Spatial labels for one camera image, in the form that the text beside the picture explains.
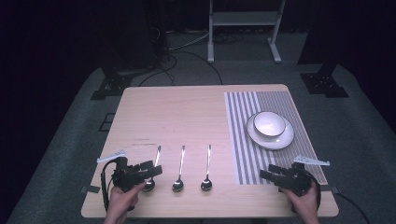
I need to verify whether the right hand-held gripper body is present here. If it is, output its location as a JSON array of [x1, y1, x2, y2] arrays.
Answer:
[[279, 155, 331, 197]]

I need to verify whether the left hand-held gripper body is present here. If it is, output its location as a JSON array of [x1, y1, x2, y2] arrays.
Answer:
[[96, 149, 148, 193]]

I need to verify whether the metal spoon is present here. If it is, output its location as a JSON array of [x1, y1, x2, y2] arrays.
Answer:
[[172, 145, 187, 193], [200, 144, 214, 192], [142, 145, 163, 193]]

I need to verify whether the person's left hand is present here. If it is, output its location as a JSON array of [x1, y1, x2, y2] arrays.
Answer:
[[104, 182, 147, 224]]

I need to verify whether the person's right hand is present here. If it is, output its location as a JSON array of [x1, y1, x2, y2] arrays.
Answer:
[[281, 181, 320, 224]]

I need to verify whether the white plate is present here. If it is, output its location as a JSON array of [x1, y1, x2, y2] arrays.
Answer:
[[246, 112, 295, 151]]

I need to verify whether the grey tape strip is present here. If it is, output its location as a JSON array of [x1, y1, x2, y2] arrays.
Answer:
[[319, 184, 341, 195], [80, 185, 102, 195]]

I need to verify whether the grey striped placemat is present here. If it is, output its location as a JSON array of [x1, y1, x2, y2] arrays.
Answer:
[[223, 91, 329, 186]]

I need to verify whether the white bowl with dark rim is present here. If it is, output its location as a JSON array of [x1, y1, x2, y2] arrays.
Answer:
[[252, 111, 287, 138]]

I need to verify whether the black tape floor marking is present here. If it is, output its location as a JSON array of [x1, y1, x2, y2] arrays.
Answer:
[[98, 112, 116, 133]]

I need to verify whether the white metal stand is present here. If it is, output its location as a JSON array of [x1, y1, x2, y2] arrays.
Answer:
[[206, 0, 287, 64]]

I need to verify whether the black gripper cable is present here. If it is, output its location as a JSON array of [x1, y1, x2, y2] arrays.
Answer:
[[100, 158, 120, 212]]

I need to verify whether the black stand with base plate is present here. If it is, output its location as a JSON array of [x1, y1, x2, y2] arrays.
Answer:
[[297, 46, 349, 99], [90, 64, 134, 101]]

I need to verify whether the black floor cable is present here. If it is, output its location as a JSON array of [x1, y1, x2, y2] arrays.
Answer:
[[138, 50, 224, 87]]

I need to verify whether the grey floor cable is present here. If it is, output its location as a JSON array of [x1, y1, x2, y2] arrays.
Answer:
[[167, 30, 210, 52]]

